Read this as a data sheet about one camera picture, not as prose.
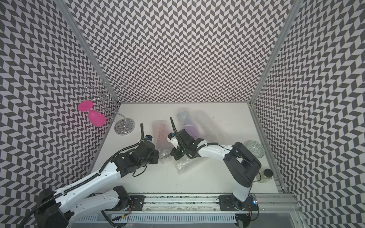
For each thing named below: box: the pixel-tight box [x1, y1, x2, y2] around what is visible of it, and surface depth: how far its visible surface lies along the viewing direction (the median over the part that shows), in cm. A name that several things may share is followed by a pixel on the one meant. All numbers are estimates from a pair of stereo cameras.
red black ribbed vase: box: [154, 123, 171, 158], surface depth 87 cm
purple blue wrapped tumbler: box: [176, 111, 200, 140], surface depth 100 cm
